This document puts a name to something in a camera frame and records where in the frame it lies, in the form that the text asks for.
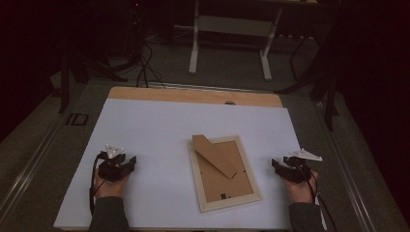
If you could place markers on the black stand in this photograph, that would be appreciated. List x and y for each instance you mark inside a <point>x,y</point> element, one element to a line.
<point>66,80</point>
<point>328,96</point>

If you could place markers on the wooden picture frame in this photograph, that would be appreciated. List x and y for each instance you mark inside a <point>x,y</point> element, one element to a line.
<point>225,175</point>

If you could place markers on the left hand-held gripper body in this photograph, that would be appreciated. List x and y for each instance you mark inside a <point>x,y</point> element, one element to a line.
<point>111,169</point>

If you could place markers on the black floor socket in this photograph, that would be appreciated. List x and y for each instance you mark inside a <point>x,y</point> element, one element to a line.
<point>77,119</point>

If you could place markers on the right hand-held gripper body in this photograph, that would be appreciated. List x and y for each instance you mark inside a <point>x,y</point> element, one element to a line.
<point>295,172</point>

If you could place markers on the white table sheet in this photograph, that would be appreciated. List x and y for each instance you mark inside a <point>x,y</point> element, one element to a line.
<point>161,129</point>

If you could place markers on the person's left hand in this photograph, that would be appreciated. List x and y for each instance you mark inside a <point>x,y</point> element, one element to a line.
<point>109,189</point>

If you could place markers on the person's right hand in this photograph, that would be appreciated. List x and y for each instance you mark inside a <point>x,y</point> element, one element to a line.
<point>301,191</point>

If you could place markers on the metal floor rail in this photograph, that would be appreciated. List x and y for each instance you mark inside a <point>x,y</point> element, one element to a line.
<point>29,167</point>
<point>348,180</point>

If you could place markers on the white metal desk frame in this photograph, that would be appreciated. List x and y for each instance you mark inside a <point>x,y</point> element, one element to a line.
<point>233,25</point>

